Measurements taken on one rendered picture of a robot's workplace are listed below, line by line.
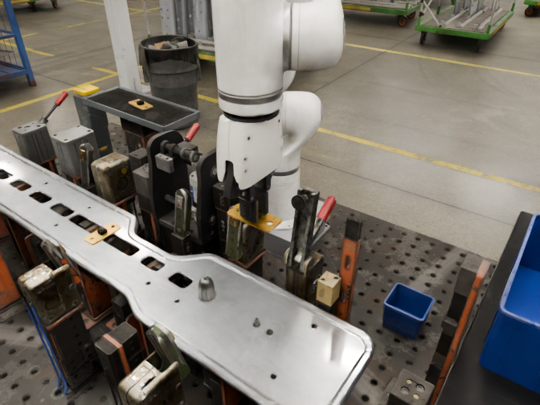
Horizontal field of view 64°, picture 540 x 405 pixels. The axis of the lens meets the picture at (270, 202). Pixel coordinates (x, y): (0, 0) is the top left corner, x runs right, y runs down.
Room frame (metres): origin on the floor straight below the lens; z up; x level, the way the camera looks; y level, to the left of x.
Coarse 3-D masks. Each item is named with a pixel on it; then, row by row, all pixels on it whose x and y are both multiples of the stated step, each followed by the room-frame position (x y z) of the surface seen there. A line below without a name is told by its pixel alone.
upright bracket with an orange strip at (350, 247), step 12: (348, 216) 0.62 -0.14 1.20; (348, 228) 0.61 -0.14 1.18; (360, 228) 0.60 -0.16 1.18; (348, 240) 0.61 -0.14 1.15; (360, 240) 0.61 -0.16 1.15; (348, 252) 0.61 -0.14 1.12; (348, 264) 0.62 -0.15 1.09; (348, 276) 0.61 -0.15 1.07; (348, 288) 0.60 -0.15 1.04; (348, 300) 0.60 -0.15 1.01; (336, 312) 0.62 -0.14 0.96; (348, 312) 0.60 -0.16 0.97
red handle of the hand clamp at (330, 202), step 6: (330, 198) 0.75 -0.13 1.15; (324, 204) 0.75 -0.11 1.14; (330, 204) 0.74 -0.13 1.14; (324, 210) 0.73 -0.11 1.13; (330, 210) 0.74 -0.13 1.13; (318, 216) 0.72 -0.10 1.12; (324, 216) 0.72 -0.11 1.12; (318, 222) 0.72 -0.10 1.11; (324, 222) 0.72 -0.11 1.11; (318, 228) 0.70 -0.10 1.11; (312, 240) 0.69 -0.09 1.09; (300, 252) 0.67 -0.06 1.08; (294, 258) 0.66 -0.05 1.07; (300, 258) 0.66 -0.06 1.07
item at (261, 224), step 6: (234, 210) 0.56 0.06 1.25; (258, 210) 0.55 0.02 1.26; (234, 216) 0.55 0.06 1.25; (240, 216) 0.55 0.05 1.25; (264, 216) 0.55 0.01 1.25; (270, 216) 0.55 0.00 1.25; (246, 222) 0.53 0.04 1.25; (252, 222) 0.53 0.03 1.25; (258, 222) 0.53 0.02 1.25; (264, 222) 0.53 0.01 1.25; (270, 222) 0.54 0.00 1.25; (276, 222) 0.53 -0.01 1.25; (258, 228) 0.52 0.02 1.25; (264, 228) 0.52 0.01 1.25; (270, 228) 0.52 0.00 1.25
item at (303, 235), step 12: (300, 192) 0.68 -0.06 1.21; (312, 192) 0.67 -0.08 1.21; (300, 204) 0.64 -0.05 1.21; (312, 204) 0.66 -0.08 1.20; (300, 216) 0.68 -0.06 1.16; (312, 216) 0.66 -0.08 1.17; (300, 228) 0.67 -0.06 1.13; (312, 228) 0.66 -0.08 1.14; (300, 240) 0.67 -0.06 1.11; (288, 264) 0.66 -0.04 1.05
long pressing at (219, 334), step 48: (0, 192) 1.01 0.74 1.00; (48, 192) 1.01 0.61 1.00; (144, 240) 0.79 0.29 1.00; (144, 288) 0.64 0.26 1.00; (192, 288) 0.64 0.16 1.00; (240, 288) 0.64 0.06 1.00; (192, 336) 0.52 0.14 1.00; (240, 336) 0.52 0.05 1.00; (288, 336) 0.52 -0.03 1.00; (336, 336) 0.52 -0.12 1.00; (240, 384) 0.43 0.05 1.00; (288, 384) 0.42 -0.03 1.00; (336, 384) 0.42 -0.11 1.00
